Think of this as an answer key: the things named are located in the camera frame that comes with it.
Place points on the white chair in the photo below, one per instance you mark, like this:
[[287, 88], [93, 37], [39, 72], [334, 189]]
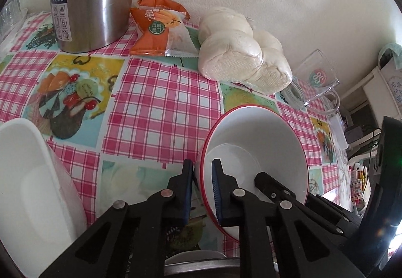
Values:
[[381, 89]]

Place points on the orange snack packet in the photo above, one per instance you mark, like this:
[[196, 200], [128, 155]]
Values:
[[162, 30]]

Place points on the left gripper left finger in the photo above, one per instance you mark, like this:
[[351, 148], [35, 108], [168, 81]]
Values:
[[180, 205]]

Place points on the stainless steel basin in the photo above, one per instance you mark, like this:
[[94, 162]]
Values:
[[201, 263]]

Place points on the pink plaid fruit tablecloth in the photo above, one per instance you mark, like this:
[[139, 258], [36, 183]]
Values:
[[123, 125]]

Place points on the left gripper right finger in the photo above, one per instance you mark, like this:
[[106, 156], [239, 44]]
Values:
[[229, 198]]

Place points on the clear glass mug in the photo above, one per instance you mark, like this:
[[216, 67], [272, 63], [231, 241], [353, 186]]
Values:
[[314, 79]]

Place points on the white square bowl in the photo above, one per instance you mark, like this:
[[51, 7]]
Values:
[[41, 211]]

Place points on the bag of white steamed buns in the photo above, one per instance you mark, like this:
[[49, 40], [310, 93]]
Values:
[[232, 51]]

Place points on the white bowl with red rim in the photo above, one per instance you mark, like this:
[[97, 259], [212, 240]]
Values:
[[249, 139]]

